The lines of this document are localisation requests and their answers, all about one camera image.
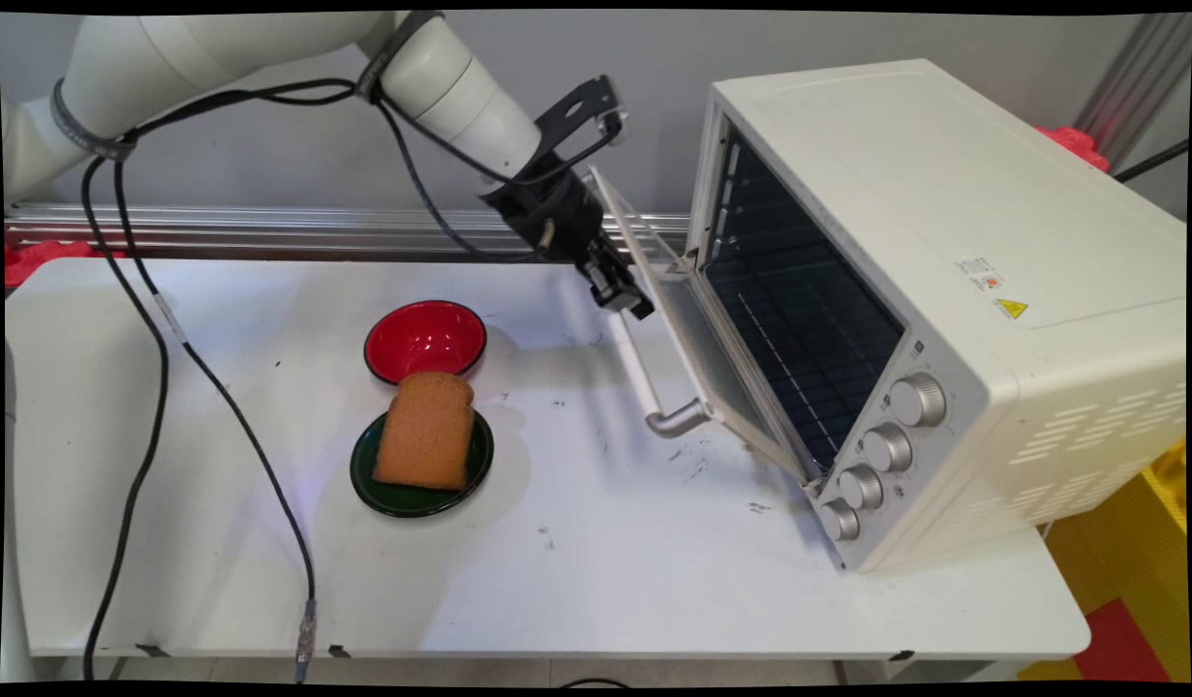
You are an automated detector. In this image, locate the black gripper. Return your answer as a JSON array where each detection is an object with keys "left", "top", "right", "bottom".
[{"left": 479, "top": 160, "right": 657, "bottom": 321}]

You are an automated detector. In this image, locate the glass oven door with handle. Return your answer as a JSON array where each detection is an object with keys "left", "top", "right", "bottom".
[{"left": 586, "top": 165, "right": 821, "bottom": 485}]

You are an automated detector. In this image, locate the red bowl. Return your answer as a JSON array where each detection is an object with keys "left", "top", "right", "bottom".
[{"left": 363, "top": 300, "right": 488, "bottom": 385}]

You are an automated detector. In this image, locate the brown bread slice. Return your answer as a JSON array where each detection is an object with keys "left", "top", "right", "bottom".
[{"left": 373, "top": 372, "right": 477, "bottom": 492}]

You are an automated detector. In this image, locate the dark green plate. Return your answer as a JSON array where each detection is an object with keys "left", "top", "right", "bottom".
[{"left": 350, "top": 407, "right": 495, "bottom": 519}]

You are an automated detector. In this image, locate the silver oven knob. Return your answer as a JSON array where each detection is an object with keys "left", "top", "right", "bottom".
[
  {"left": 818, "top": 498, "right": 862, "bottom": 542},
  {"left": 890, "top": 373, "right": 948, "bottom": 428},
  {"left": 861, "top": 423, "right": 914, "bottom": 474},
  {"left": 838, "top": 464, "right": 885, "bottom": 511}
]

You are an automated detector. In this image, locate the cream toaster oven body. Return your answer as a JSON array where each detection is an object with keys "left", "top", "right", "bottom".
[{"left": 688, "top": 58, "right": 1187, "bottom": 574}]

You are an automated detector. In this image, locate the red crumpled cloth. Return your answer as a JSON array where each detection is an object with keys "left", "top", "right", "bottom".
[
  {"left": 5, "top": 240, "right": 128, "bottom": 287},
  {"left": 1034, "top": 125, "right": 1111, "bottom": 173}
]

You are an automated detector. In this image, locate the yellow foam floor mat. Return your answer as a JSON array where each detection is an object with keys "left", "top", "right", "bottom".
[{"left": 1017, "top": 440, "right": 1190, "bottom": 683}]

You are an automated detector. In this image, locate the red foam floor mat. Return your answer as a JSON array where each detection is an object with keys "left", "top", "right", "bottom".
[{"left": 1074, "top": 597, "right": 1174, "bottom": 683}]

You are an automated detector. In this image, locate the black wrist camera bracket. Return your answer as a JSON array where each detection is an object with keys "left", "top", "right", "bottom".
[{"left": 533, "top": 76, "right": 627, "bottom": 185}]

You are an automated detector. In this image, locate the oven wire rack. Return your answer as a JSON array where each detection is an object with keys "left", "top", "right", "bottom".
[{"left": 706, "top": 259, "right": 905, "bottom": 471}]

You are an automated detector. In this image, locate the grey cable strap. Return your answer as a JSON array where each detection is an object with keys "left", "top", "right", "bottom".
[
  {"left": 355, "top": 12, "right": 444, "bottom": 104},
  {"left": 50, "top": 79, "right": 138, "bottom": 164}
]

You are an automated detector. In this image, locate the horizontal aluminium rail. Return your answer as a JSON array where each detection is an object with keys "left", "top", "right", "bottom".
[{"left": 5, "top": 203, "right": 691, "bottom": 264}]

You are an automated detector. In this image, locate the black cable with metal connector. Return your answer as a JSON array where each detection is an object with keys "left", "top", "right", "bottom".
[{"left": 111, "top": 77, "right": 560, "bottom": 684}]

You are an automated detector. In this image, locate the thin black background cable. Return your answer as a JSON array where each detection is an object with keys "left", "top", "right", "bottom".
[{"left": 1114, "top": 139, "right": 1190, "bottom": 185}]

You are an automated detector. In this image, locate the aluminium frame post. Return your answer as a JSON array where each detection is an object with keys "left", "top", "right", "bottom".
[{"left": 1075, "top": 12, "right": 1192, "bottom": 175}]

